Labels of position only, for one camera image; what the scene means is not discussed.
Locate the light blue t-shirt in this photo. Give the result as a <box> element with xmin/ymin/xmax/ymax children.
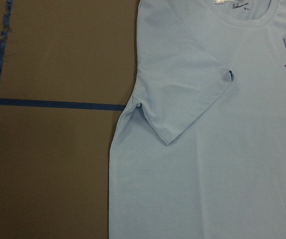
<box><xmin>109</xmin><ymin>0</ymin><xmax>286</xmax><ymax>239</ymax></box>

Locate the blue tape line crosswise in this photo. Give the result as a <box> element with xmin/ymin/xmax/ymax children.
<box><xmin>0</xmin><ymin>98</ymin><xmax>126</xmax><ymax>111</ymax></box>

